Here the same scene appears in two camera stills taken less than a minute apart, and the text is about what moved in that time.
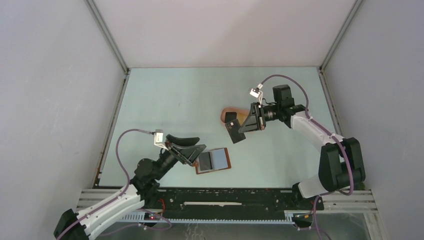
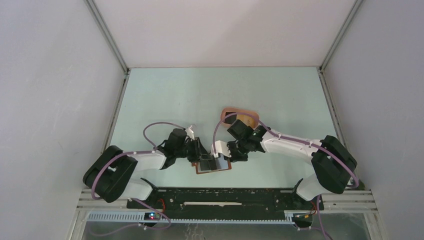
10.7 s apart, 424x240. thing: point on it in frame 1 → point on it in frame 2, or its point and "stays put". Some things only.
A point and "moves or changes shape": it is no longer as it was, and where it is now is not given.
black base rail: [230, 205] stays put
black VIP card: [233, 127] moves or changes shape
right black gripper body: [262, 116] → [238, 151]
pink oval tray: [231, 109] stays put
